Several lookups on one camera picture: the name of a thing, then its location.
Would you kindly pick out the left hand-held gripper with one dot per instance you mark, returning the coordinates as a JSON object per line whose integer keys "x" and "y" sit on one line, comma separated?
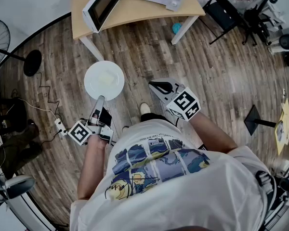
{"x": 80, "y": 133}

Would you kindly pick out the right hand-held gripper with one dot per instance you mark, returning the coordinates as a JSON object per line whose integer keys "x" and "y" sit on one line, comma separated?
{"x": 184, "y": 103}

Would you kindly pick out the white round plate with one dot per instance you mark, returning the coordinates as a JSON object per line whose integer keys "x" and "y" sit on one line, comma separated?
{"x": 96, "y": 88}

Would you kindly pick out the person's left forearm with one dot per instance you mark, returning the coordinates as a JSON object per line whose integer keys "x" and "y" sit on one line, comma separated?
{"x": 92, "y": 167}

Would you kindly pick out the person's right forearm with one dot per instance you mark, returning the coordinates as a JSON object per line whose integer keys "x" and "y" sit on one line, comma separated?
{"x": 212, "y": 131}

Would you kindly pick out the person's white right shoe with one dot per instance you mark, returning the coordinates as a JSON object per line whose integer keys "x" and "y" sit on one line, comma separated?
{"x": 145, "y": 108}

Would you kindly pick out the person's white shoe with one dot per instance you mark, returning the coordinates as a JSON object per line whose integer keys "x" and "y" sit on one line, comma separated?
{"x": 125, "y": 129}
{"x": 145, "y": 108}

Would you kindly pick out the person's black shorts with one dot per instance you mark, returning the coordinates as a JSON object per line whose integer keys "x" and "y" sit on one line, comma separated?
{"x": 154, "y": 117}

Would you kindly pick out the person's white left shoe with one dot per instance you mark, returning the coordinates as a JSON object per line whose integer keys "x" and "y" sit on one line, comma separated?
{"x": 125, "y": 129}

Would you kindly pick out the white power strip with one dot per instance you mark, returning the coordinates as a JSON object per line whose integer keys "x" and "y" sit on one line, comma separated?
{"x": 61, "y": 127}

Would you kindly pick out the teal object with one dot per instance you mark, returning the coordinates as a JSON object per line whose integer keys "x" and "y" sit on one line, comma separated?
{"x": 176, "y": 28}

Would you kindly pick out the black standing fan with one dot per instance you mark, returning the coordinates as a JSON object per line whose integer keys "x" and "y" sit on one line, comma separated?
{"x": 32, "y": 62}

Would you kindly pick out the light wooden table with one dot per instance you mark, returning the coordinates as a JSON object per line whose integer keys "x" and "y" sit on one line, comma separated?
{"x": 139, "y": 9}

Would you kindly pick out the black bag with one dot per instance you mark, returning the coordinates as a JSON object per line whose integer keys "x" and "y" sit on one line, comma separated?
{"x": 10, "y": 114}

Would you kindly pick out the olive brown clothing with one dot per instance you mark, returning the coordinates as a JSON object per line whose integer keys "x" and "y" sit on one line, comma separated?
{"x": 17, "y": 148}

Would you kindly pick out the black square stand base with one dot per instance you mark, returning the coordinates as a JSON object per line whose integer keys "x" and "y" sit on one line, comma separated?
{"x": 253, "y": 119}

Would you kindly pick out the black folding chair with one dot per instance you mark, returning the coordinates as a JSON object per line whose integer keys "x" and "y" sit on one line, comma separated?
{"x": 221, "y": 12}

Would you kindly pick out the grey chair seat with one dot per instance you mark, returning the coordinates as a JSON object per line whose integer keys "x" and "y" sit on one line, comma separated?
{"x": 19, "y": 184}

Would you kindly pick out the white printed t-shirt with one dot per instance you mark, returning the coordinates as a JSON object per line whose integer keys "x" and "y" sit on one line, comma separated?
{"x": 183, "y": 201}

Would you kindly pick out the black office chair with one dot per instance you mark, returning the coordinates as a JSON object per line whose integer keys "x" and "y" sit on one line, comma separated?
{"x": 255, "y": 18}

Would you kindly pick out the yellow paper sheet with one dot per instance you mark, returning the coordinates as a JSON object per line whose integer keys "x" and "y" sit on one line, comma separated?
{"x": 284, "y": 126}

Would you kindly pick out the black round stool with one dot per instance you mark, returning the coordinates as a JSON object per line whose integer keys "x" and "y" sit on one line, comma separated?
{"x": 287, "y": 41}

